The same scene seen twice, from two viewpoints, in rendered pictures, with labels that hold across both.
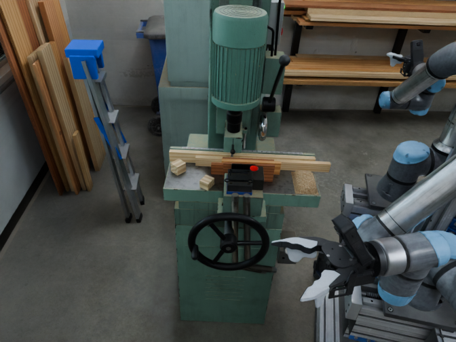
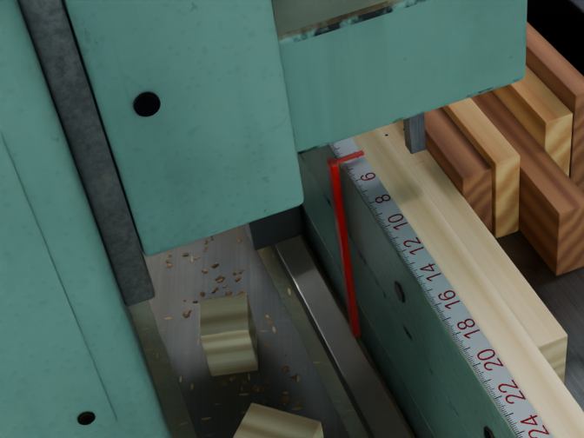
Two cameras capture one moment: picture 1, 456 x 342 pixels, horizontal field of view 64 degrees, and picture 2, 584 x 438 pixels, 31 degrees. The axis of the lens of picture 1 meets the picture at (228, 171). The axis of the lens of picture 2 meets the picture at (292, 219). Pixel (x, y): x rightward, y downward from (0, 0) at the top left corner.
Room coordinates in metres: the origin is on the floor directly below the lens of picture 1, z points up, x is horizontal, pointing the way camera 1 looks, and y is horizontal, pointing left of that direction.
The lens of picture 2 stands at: (1.39, 0.42, 1.34)
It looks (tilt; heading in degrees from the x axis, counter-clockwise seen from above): 43 degrees down; 258
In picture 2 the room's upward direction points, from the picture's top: 10 degrees counter-clockwise
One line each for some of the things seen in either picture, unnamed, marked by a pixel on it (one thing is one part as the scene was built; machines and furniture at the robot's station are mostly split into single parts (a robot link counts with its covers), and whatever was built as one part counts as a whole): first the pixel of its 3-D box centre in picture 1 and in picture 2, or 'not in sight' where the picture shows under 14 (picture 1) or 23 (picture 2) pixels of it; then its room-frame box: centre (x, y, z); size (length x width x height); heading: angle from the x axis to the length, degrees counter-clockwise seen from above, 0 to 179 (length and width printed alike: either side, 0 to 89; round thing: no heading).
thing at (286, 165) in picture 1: (262, 163); (337, 73); (1.22, -0.14, 0.92); 0.55 x 0.02 x 0.04; 91
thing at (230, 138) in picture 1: (233, 137); (371, 41); (1.24, -0.01, 1.03); 0.14 x 0.07 x 0.09; 1
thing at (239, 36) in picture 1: (237, 59); not in sight; (1.22, -0.01, 1.35); 0.18 x 0.18 x 0.31
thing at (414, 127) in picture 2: not in sight; (413, 112); (1.22, -0.01, 0.97); 0.01 x 0.01 x 0.05; 1
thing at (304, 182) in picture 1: (305, 179); not in sight; (1.13, -0.30, 0.92); 0.14 x 0.09 x 0.04; 1
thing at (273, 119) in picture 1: (269, 120); not in sight; (1.40, -0.17, 1.02); 0.09 x 0.07 x 0.12; 91
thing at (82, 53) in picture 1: (112, 140); not in sight; (1.85, 0.71, 0.58); 0.27 x 0.25 x 1.16; 97
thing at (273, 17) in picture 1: (273, 20); not in sight; (1.54, -0.15, 1.40); 0.10 x 0.06 x 0.16; 1
